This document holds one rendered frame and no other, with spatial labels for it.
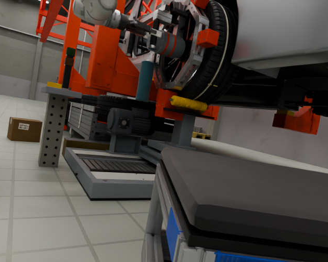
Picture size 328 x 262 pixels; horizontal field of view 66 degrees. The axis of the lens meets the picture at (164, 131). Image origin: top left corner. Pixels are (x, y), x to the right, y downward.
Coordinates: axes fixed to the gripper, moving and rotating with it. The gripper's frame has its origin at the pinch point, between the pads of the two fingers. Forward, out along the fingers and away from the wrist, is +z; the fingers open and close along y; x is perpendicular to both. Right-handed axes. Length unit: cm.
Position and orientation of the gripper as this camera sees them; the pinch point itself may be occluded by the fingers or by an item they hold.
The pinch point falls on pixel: (154, 34)
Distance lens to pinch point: 144.2
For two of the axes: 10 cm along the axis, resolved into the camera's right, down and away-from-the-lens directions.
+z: 8.6, 1.3, 5.0
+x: 1.8, -9.8, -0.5
